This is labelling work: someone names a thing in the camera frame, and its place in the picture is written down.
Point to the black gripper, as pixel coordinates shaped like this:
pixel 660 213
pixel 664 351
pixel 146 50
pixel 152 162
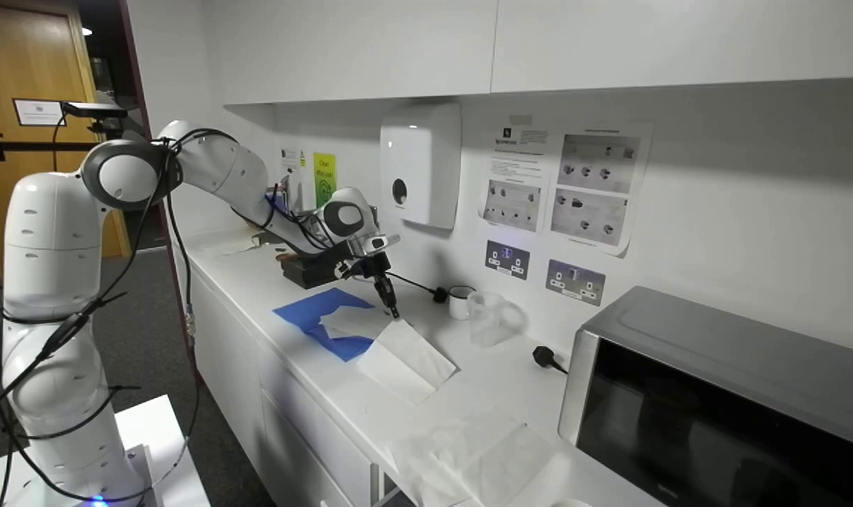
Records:
pixel 367 267

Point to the blue placemat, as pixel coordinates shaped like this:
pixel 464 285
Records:
pixel 313 319

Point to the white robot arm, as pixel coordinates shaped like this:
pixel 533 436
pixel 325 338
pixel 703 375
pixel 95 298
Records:
pixel 54 243

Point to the black coffee machine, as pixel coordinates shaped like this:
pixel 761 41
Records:
pixel 306 268

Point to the white paper towel dispenser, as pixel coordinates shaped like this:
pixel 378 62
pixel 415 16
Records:
pixel 415 171

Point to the green yellow poster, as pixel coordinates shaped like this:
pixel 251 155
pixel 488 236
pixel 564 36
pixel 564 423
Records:
pixel 325 179

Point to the blue box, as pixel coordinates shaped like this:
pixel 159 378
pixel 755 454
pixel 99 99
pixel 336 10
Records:
pixel 273 202

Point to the white base cabinet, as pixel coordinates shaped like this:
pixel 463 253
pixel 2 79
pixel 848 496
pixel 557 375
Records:
pixel 246 385

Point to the black microwave plug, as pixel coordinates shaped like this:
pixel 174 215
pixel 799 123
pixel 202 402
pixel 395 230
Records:
pixel 544 357

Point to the white laminated notice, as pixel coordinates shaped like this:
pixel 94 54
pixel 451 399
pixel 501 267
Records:
pixel 594 188
pixel 513 179

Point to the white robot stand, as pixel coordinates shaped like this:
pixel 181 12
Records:
pixel 161 453

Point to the silver microwave oven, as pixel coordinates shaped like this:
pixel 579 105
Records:
pixel 724 403

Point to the white door sign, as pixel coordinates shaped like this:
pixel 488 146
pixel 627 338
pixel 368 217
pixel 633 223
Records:
pixel 38 112

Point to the wooden door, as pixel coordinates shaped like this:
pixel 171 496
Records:
pixel 25 57

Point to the steel wall socket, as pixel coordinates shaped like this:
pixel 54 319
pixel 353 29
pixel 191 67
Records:
pixel 506 261
pixel 574 284

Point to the white wall cabinet unit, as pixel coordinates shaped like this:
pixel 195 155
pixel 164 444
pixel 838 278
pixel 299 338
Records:
pixel 537 44

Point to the black camera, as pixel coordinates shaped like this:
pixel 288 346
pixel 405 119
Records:
pixel 94 108

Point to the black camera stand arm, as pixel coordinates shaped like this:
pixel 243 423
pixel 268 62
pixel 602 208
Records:
pixel 21 146

